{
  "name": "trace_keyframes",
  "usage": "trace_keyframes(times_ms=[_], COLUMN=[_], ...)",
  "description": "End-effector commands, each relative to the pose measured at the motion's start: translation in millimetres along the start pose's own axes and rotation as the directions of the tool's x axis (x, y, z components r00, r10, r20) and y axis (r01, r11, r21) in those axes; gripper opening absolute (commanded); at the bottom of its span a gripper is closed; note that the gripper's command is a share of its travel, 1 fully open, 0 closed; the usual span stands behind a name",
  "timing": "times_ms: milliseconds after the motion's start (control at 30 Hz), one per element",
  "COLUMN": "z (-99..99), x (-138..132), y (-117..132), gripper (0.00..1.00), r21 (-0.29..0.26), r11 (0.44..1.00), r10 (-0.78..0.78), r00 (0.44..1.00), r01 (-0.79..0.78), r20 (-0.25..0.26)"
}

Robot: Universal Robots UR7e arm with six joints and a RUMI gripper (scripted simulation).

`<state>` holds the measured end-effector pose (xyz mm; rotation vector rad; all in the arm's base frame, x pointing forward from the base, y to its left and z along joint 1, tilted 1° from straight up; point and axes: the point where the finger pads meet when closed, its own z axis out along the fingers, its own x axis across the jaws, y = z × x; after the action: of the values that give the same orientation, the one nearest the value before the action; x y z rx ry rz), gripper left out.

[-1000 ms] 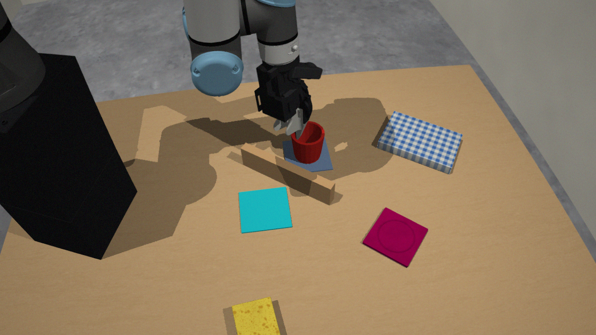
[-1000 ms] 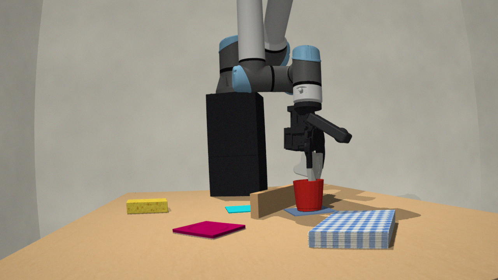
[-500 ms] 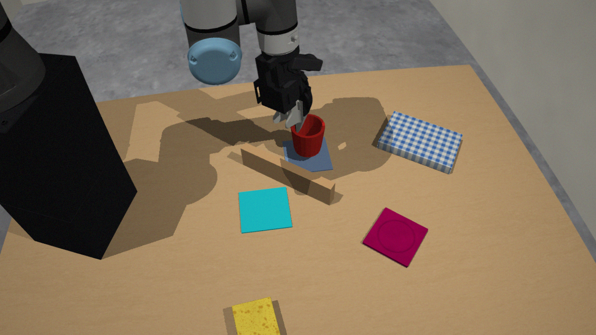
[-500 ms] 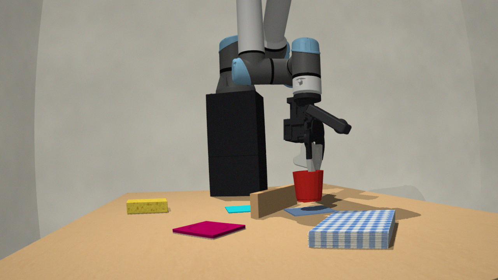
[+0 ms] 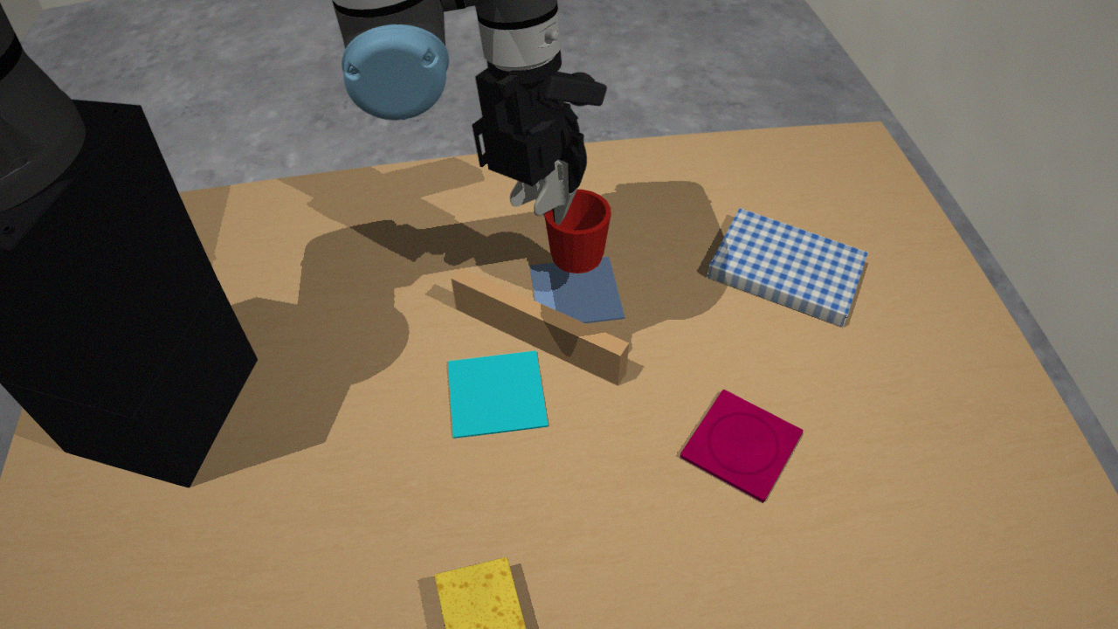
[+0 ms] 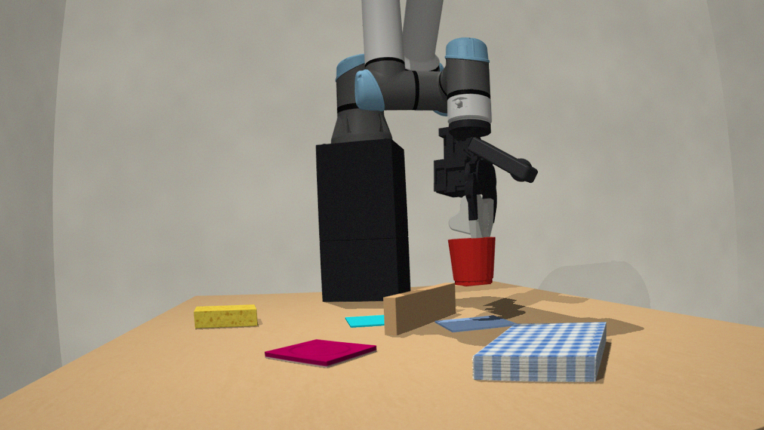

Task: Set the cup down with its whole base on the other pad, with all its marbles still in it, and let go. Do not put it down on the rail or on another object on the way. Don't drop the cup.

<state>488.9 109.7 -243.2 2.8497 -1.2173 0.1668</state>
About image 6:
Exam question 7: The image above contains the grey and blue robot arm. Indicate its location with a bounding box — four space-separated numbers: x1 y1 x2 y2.
331 0 538 183

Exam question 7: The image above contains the yellow sponge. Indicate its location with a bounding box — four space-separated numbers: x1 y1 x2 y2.
194 305 258 328

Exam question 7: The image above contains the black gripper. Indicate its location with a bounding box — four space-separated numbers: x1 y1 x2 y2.
434 119 497 238

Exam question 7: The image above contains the blue and white checkered towel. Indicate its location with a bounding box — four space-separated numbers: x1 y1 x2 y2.
473 322 606 382

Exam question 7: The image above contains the dark red cup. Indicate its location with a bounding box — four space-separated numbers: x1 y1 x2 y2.
448 237 495 287

